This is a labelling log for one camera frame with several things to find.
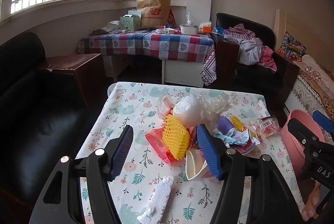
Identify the orange tissue box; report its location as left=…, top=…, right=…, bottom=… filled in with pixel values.
left=198, top=21, right=212, bottom=33

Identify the red plastic packet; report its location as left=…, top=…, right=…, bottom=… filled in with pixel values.
left=145, top=127, right=188, bottom=166

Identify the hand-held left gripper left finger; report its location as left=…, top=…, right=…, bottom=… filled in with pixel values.
left=28, top=123, right=135, bottom=224

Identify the purple checked shirt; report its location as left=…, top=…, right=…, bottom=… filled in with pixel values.
left=224, top=23, right=257, bottom=43

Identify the floral bear print tablecloth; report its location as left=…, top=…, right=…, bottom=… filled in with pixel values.
left=74, top=81, right=306, bottom=224

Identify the black leather armchair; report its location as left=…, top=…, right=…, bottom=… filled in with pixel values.
left=211, top=13, right=300, bottom=95

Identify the red paper packet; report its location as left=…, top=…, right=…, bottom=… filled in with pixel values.
left=167, top=9, right=177, bottom=28

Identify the pink plastic bucket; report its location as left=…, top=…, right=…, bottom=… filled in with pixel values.
left=282, top=109, right=334, bottom=180

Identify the purple patterned cloth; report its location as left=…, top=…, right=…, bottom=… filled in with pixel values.
left=200, top=47, right=217, bottom=86

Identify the clear bag in bowl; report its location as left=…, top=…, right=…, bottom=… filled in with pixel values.
left=183, top=12, right=195, bottom=28

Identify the white bowl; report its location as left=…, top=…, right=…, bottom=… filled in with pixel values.
left=180, top=24, right=199, bottom=35

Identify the grey garment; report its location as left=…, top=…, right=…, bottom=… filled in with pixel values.
left=237, top=38, right=264, bottom=65

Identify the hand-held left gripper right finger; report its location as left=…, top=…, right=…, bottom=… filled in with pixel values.
left=196, top=123, right=307, bottom=224

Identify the white foam piece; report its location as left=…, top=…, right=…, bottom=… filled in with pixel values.
left=137, top=175, right=175, bottom=224

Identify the purple bag roll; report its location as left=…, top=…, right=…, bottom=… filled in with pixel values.
left=216, top=116, right=231, bottom=136

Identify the colourful printed pillow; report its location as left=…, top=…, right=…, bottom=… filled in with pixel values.
left=278, top=32, right=307, bottom=61

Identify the checked tablecloth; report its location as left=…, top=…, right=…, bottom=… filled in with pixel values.
left=77, top=30, right=217, bottom=63

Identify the white plastic bag wad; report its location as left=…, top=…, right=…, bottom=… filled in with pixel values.
left=173, top=96, right=206, bottom=128

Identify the crushed white paper cup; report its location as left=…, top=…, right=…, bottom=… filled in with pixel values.
left=185, top=150, right=209, bottom=181

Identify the beige wooden bed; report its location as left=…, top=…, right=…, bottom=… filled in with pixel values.
left=274, top=9, right=334, bottom=141

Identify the yellow wrapper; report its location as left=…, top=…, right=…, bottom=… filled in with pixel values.
left=232, top=116, right=248, bottom=133

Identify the pink dotted garment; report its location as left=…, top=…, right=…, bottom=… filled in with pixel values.
left=258, top=46, right=277, bottom=72

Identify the floral bedspread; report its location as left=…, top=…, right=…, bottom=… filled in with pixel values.
left=297, top=54, right=334, bottom=125

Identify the brown paper bag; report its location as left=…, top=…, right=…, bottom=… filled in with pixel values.
left=136, top=0, right=171, bottom=29

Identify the crumpled clear plastic bag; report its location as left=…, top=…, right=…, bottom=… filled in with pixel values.
left=100, top=20, right=122, bottom=33

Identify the clear red-printed plastic bag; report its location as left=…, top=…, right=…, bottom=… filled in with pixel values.
left=157, top=94, right=175, bottom=120

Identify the printed paper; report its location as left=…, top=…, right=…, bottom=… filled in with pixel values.
left=214, top=130, right=261, bottom=155

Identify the person's right hand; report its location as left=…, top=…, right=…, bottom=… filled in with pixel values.
left=302, top=182, right=330, bottom=222

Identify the white desk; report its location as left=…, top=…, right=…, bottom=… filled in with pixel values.
left=103, top=54, right=206, bottom=87

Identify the clear candy wrapper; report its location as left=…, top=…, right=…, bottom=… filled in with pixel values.
left=252, top=115, right=281, bottom=138

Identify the black leather sofa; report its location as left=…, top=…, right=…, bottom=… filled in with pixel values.
left=0, top=32, right=110, bottom=224

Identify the yellow foam net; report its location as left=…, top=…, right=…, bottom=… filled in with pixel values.
left=162, top=114, right=190, bottom=160

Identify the clear bubble wrap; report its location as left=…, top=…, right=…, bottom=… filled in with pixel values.
left=201, top=95, right=231, bottom=133

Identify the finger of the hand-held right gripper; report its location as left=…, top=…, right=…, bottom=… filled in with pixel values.
left=312, top=110, right=334, bottom=134
left=286, top=118, right=326, bottom=153

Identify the green cardboard box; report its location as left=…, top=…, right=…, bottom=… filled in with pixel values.
left=120, top=10, right=143, bottom=31

